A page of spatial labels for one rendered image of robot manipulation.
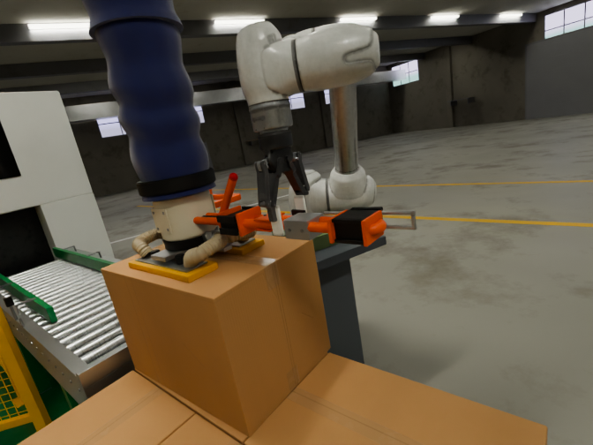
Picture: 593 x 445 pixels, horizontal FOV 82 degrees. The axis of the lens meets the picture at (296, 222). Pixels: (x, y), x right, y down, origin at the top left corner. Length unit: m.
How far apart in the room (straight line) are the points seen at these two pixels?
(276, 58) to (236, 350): 0.66
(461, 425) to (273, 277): 0.57
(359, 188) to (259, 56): 0.88
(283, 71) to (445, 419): 0.88
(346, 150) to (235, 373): 0.92
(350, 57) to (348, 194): 0.85
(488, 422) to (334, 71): 0.86
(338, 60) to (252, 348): 0.70
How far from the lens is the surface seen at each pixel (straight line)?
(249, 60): 0.75
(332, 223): 0.68
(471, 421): 1.03
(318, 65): 0.72
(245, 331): 0.90
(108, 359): 1.49
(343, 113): 1.35
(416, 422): 1.01
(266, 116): 0.74
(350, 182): 1.46
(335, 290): 1.65
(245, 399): 0.98
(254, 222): 0.83
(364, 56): 0.73
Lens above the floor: 1.28
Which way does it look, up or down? 15 degrees down
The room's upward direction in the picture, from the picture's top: 10 degrees counter-clockwise
